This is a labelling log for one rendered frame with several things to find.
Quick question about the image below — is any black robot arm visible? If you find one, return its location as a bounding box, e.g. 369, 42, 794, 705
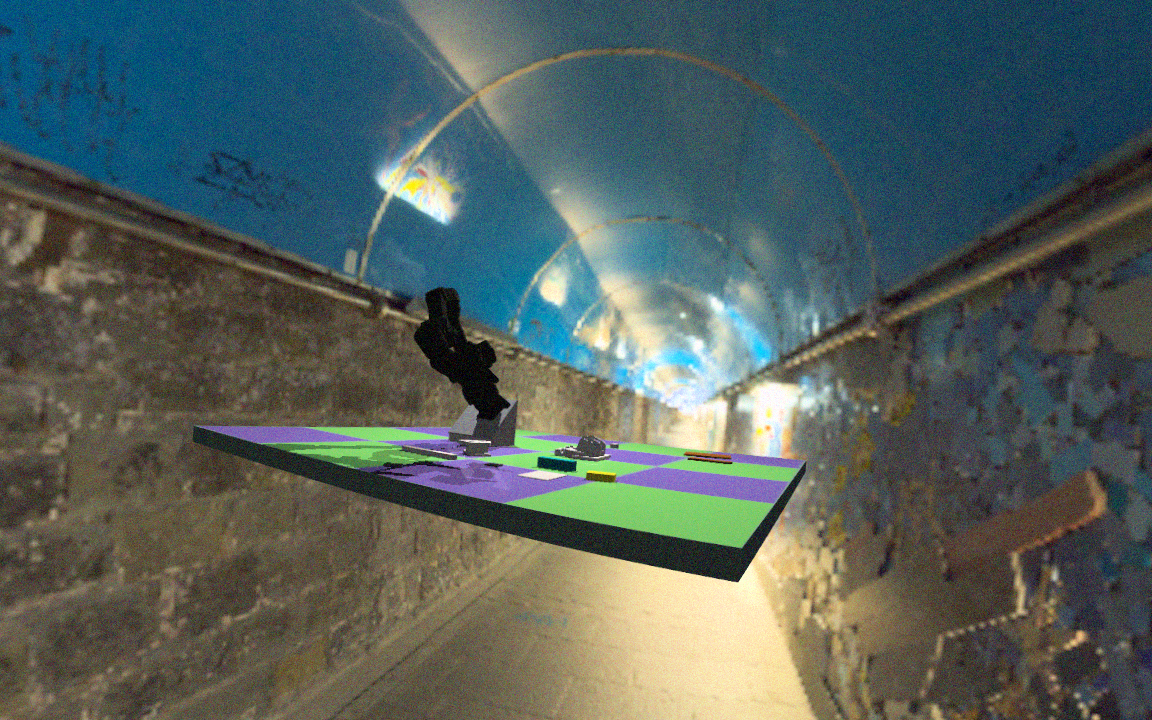
414, 286, 502, 420

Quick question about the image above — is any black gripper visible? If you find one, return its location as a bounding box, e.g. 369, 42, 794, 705
444, 341, 510, 414

